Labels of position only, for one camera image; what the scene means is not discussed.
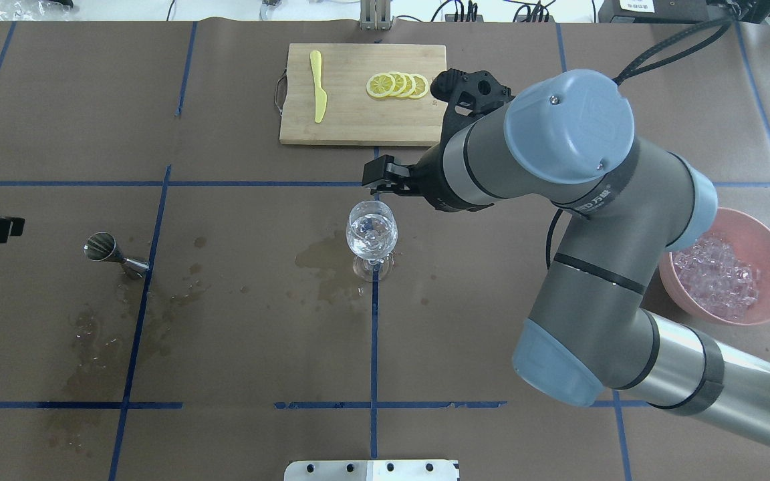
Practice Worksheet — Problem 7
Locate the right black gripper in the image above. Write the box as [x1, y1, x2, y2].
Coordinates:
[362, 145, 467, 212]

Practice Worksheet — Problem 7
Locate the steel double jigger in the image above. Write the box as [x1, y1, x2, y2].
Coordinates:
[83, 231, 150, 279]

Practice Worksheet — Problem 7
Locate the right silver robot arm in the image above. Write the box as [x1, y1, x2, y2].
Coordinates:
[362, 68, 770, 447]

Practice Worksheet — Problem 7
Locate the clear wine glass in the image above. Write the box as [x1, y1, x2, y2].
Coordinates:
[346, 200, 398, 283]

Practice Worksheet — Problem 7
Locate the pile of ice cubes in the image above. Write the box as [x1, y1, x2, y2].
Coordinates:
[671, 232, 763, 322]

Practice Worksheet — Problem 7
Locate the bamboo cutting board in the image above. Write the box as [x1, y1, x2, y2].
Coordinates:
[280, 43, 447, 147]

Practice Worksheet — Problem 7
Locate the yellow plastic knife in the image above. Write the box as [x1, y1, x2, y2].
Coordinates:
[309, 51, 328, 123]

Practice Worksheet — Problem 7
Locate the black computer box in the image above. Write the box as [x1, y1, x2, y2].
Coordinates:
[597, 1, 709, 24]

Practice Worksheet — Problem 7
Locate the pink bowl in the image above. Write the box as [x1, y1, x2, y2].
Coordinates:
[658, 208, 770, 327]

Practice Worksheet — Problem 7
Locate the clear plastic bag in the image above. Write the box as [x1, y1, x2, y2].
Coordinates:
[0, 1, 70, 21]

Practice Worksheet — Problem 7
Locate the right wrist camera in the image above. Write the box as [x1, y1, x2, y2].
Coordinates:
[430, 68, 515, 131]

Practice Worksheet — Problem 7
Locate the aluminium frame post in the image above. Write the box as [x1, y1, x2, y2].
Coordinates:
[360, 0, 394, 31]

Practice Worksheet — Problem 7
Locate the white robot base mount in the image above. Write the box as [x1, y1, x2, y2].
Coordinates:
[283, 459, 461, 480]

